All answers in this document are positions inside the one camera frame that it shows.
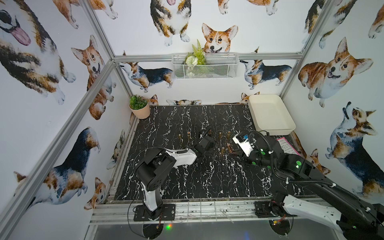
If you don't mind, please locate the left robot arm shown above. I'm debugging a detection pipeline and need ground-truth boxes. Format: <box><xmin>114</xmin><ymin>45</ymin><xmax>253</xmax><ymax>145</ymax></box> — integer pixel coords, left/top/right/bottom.
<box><xmin>135</xmin><ymin>130</ymin><xmax>215</xmax><ymax>218</ymax></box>

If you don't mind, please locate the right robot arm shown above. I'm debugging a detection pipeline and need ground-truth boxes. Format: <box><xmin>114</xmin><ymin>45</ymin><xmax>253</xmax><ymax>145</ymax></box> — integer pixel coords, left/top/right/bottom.
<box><xmin>232</xmin><ymin>131</ymin><xmax>384</xmax><ymax>240</ymax></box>

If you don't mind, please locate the pink paper card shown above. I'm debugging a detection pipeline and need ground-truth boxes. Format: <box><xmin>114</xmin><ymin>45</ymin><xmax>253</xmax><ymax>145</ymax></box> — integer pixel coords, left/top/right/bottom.
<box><xmin>277</xmin><ymin>137</ymin><xmax>300</xmax><ymax>155</ymax></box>

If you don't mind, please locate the cream plastic tray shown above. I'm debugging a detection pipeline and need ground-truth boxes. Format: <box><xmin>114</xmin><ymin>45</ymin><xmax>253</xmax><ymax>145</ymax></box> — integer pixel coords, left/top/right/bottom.
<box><xmin>248</xmin><ymin>95</ymin><xmax>296</xmax><ymax>136</ymax></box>

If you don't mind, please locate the small potted green plant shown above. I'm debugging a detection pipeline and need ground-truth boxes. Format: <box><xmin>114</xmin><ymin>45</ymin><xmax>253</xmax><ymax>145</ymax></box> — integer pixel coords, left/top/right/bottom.
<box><xmin>129</xmin><ymin>95</ymin><xmax>150</xmax><ymax>120</ymax></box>

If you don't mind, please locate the artificial fern with white flower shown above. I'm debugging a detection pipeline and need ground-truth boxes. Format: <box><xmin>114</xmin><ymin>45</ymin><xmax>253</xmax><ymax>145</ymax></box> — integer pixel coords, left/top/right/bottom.
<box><xmin>184</xmin><ymin>40</ymin><xmax>208</xmax><ymax>78</ymax></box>

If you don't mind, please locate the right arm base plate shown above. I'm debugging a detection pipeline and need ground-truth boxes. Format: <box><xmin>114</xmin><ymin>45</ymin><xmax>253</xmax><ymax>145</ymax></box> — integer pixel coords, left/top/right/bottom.
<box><xmin>254</xmin><ymin>201</ymin><xmax>295</xmax><ymax>218</ymax></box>

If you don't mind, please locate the aluminium front rail frame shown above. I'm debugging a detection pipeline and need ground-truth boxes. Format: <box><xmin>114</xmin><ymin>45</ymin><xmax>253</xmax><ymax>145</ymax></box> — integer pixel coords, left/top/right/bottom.
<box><xmin>89</xmin><ymin>197</ymin><xmax>325</xmax><ymax>226</ymax></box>

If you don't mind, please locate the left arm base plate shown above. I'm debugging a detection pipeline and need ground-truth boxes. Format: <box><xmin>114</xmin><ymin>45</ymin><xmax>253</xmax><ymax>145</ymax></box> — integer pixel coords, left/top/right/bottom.
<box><xmin>134</xmin><ymin>204</ymin><xmax>176</xmax><ymax>222</ymax></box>

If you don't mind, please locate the white wire wall basket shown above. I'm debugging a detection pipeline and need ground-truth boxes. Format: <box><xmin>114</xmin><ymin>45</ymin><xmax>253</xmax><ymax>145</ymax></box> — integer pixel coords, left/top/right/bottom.
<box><xmin>172</xmin><ymin>53</ymin><xmax>240</xmax><ymax>80</ymax></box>

